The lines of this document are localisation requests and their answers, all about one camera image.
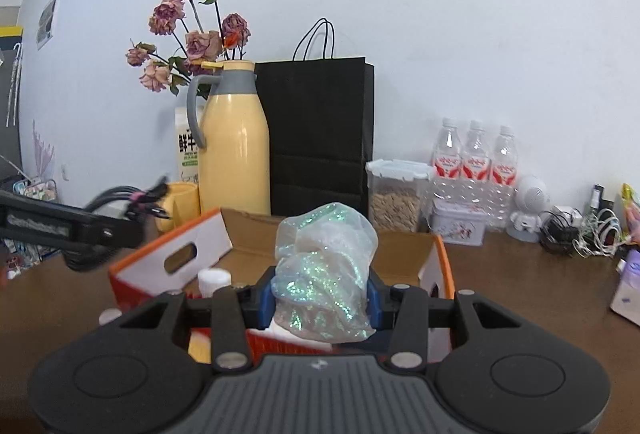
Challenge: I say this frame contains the iridescent plastic bag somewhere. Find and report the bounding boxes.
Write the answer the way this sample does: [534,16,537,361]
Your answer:
[271,202,378,344]

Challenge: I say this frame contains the white plastic jar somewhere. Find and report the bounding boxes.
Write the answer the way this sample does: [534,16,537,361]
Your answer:
[198,267,232,298]

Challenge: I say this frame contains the orange cardboard box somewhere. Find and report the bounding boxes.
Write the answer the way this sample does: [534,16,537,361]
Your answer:
[108,203,454,370]

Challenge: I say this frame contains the clear seed container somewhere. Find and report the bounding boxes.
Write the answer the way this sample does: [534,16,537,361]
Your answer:
[366,159,434,232]

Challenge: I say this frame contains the white tin box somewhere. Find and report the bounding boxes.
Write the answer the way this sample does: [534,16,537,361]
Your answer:
[428,200,488,246]

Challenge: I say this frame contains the yellow mug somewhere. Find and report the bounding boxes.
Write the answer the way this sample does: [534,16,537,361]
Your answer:
[155,182,201,234]

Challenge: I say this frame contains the white milk carton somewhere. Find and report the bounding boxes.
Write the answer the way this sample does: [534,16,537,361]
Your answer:
[174,107,198,184]

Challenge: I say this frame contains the left water bottle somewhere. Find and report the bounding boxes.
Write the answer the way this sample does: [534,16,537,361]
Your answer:
[432,118,462,201]

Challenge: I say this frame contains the water bottle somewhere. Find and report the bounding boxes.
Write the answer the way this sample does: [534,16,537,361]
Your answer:
[432,118,462,201]
[488,125,518,229]
[461,120,490,206]

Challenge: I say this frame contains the right water bottle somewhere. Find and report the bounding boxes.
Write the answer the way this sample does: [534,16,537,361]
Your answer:
[488,125,518,229]

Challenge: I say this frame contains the middle water bottle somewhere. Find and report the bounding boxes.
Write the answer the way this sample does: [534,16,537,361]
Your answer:
[461,120,490,206]

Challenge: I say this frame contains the white robot figurine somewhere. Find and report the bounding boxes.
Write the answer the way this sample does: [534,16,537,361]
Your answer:
[506,175,550,243]

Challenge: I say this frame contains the yellow thermos jug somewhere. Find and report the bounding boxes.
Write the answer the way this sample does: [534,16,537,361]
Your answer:
[186,60,271,215]

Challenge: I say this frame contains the black paper bag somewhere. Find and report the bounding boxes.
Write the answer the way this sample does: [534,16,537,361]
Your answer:
[256,18,374,217]

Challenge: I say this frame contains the dried pink rose bouquet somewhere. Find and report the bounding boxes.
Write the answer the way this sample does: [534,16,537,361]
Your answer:
[126,0,252,95]

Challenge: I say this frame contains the purple tissue pack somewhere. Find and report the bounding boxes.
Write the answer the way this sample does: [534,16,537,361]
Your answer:
[610,250,640,326]

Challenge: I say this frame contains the colourful snack packets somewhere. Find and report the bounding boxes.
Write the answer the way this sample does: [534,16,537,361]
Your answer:
[620,183,640,244]

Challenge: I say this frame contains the tangled charger cables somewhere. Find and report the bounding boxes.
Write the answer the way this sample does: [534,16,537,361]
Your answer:
[539,182,629,259]

